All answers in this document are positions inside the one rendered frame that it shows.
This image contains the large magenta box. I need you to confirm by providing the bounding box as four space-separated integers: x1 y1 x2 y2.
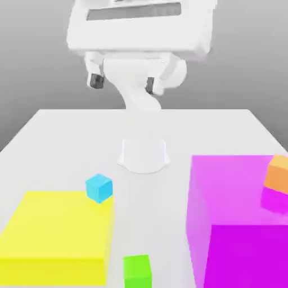
186 154 288 288

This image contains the small cyan cube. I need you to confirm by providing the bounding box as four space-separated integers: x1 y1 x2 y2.
85 173 114 205

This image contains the small green cube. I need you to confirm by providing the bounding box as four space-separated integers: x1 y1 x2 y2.
123 254 153 288

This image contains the large yellow box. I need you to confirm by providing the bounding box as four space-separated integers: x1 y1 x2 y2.
0 191 116 287

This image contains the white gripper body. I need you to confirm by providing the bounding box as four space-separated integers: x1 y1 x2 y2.
66 0 218 62

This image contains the small orange cube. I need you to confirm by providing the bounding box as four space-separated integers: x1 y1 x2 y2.
263 154 288 196

